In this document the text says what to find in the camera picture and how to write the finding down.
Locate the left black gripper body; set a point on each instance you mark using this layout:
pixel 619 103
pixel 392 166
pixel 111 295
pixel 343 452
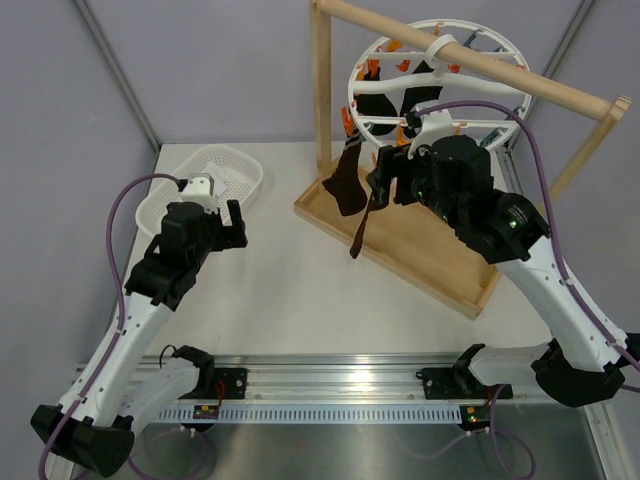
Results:
pixel 221 237

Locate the white round clip hanger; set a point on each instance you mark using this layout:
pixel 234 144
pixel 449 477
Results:
pixel 397 61

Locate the black sock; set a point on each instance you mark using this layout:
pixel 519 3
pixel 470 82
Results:
pixel 373 104
pixel 411 97

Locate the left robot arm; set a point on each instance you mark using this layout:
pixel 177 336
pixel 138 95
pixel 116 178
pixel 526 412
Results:
pixel 95 423

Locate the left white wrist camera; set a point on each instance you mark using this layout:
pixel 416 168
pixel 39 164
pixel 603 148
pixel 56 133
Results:
pixel 203 189

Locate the brown sock with stripes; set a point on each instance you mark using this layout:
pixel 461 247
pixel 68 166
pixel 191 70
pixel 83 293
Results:
pixel 344 184

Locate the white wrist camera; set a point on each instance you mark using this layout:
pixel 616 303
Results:
pixel 429 123
pixel 203 189

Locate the white perforated plastic basket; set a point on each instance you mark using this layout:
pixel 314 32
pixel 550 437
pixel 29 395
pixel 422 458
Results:
pixel 244 185

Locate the aluminium mounting rail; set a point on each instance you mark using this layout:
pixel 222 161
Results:
pixel 320 375

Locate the wooden hanger rack frame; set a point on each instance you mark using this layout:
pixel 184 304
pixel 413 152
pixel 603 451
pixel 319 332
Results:
pixel 410 241

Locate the dark brown small sock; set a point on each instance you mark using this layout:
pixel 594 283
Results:
pixel 358 239

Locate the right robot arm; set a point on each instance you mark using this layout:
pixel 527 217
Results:
pixel 582 363

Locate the white slotted cable duct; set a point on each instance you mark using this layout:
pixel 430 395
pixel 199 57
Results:
pixel 337 414

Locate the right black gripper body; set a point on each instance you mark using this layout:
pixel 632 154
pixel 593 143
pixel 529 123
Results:
pixel 415 181

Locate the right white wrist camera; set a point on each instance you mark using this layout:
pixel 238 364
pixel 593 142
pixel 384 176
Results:
pixel 429 123

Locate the white sock in basket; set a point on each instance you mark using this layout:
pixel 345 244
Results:
pixel 217 171

